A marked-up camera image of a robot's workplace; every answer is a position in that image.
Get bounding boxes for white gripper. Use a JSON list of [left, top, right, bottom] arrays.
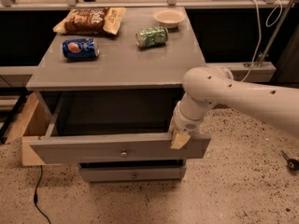
[[168, 103, 202, 149]]

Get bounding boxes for grey top drawer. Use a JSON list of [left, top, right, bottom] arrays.
[[31, 89, 211, 164]]

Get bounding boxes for grey drawer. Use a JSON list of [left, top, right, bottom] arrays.
[[31, 89, 211, 164], [79, 165, 186, 183]]

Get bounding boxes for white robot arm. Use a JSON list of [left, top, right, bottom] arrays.
[[169, 67, 299, 149]]

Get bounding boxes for grey bottom drawer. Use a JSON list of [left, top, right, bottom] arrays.
[[79, 165, 186, 183]]

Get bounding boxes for grey drawer cabinet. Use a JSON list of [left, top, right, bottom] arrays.
[[27, 7, 205, 170]]

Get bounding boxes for green soda can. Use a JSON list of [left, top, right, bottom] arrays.
[[135, 26, 168, 49]]

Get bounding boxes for black caster wheel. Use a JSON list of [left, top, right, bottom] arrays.
[[281, 151, 299, 171]]

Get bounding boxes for thin metal pole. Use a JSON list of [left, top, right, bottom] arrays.
[[251, 0, 295, 67]]

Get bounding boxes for white bowl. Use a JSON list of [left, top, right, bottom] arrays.
[[153, 8, 186, 29]]

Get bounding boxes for blue pepsi can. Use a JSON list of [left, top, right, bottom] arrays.
[[62, 38, 100, 60]]

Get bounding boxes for brown yellow chip bag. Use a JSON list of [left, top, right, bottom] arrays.
[[53, 7, 126, 35]]

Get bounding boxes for black power cable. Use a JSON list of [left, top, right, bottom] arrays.
[[33, 165, 52, 224]]

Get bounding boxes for white cable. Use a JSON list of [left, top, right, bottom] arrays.
[[239, 0, 284, 83]]

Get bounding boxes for metal railing frame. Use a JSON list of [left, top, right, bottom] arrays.
[[1, 0, 299, 82]]

